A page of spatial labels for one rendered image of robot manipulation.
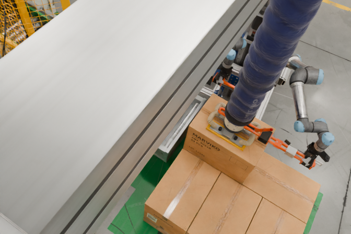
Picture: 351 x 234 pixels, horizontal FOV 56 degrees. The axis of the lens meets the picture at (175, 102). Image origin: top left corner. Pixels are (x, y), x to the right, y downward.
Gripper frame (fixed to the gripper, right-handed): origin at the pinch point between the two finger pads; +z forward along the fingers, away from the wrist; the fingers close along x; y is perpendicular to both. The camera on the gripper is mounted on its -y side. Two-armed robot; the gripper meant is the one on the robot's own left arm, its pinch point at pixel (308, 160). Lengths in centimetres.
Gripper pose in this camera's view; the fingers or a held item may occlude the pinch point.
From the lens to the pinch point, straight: 263.5
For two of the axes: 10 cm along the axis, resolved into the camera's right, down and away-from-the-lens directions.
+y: -8.3, -5.0, 2.3
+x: -5.4, 6.7, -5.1
